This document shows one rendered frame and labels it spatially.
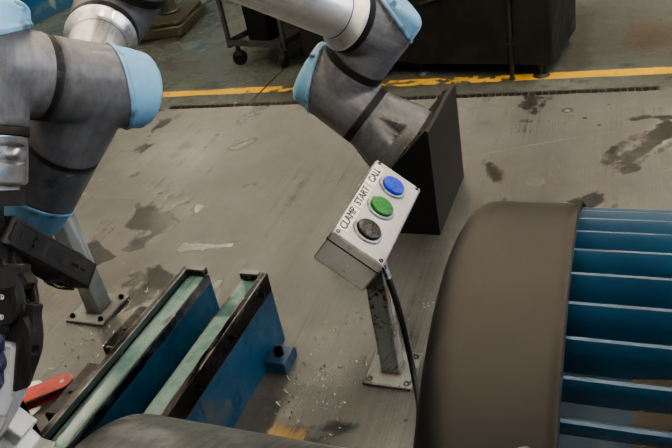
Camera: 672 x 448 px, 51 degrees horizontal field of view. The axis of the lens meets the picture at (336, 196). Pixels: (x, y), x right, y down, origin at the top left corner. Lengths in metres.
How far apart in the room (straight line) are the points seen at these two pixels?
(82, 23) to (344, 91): 0.46
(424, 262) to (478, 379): 1.00
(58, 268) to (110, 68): 0.18
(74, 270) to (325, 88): 0.68
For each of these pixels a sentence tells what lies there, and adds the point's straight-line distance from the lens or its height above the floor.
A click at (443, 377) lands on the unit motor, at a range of 0.21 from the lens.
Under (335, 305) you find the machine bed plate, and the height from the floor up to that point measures 0.80.
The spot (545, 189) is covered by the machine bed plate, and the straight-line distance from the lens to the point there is 1.39.
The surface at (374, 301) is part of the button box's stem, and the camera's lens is 0.93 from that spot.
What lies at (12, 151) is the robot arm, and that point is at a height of 1.30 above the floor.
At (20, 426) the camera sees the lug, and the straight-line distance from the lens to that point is 0.70.
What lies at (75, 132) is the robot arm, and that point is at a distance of 0.68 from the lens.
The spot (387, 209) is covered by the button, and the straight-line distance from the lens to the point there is 0.85.
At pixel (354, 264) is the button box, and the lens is 0.80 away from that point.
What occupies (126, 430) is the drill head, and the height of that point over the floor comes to 1.15.
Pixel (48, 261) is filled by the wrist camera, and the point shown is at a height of 1.20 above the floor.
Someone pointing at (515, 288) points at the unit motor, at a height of 1.36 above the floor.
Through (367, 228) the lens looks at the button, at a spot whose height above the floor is 1.07.
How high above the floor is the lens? 1.50
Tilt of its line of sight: 29 degrees down
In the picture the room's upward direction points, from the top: 11 degrees counter-clockwise
